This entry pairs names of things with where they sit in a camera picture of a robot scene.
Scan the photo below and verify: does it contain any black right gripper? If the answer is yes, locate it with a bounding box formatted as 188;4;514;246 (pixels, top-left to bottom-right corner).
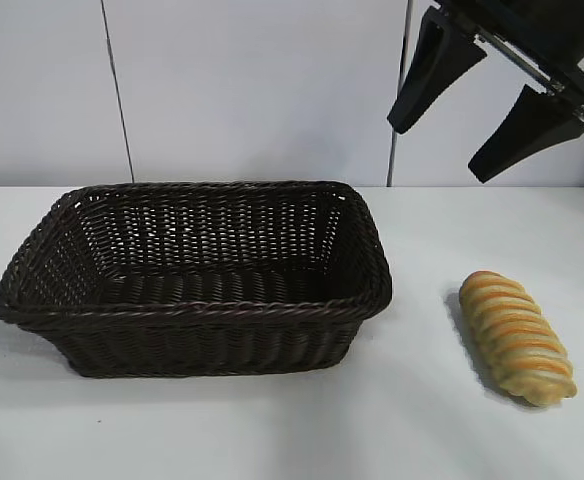
386;0;584;184

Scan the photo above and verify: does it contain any long twisted bread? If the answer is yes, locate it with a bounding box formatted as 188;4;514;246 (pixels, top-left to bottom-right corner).
459;269;579;407

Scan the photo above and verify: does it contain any dark brown woven basket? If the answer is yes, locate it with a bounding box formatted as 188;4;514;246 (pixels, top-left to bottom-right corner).
0;180;393;380

